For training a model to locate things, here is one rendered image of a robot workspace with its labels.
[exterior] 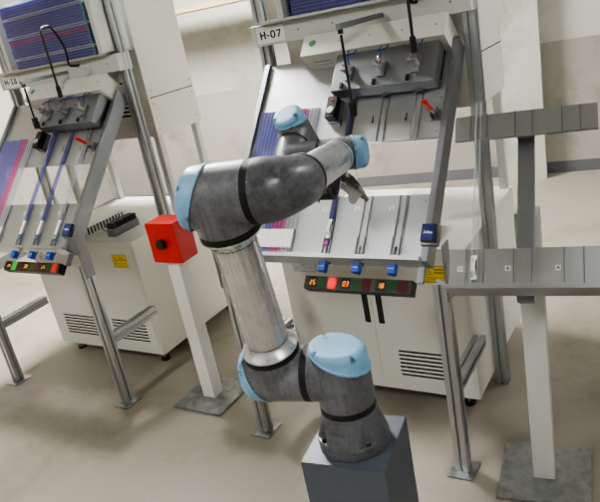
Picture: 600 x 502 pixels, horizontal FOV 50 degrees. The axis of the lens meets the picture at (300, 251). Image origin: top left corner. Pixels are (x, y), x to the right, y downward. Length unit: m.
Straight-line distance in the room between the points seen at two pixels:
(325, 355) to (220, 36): 4.40
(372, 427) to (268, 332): 0.29
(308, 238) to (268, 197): 0.91
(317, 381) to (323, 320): 1.15
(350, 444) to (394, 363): 1.07
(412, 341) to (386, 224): 0.58
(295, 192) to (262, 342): 0.34
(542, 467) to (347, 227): 0.90
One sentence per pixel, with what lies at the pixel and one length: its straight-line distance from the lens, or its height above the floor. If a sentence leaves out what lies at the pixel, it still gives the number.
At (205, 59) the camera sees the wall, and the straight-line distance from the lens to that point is 5.56.
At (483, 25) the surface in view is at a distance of 2.36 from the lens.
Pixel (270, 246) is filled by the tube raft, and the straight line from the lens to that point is 2.02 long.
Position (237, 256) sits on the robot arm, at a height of 1.02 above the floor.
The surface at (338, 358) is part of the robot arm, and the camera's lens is 1.27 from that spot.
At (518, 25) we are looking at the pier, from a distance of 4.68.
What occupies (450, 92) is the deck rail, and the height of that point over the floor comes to 1.10.
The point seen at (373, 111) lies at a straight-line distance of 2.07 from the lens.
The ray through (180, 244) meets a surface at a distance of 2.43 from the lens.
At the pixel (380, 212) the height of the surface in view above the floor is 0.82.
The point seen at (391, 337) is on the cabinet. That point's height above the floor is 0.28.
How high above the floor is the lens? 1.40
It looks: 20 degrees down
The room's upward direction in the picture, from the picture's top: 11 degrees counter-clockwise
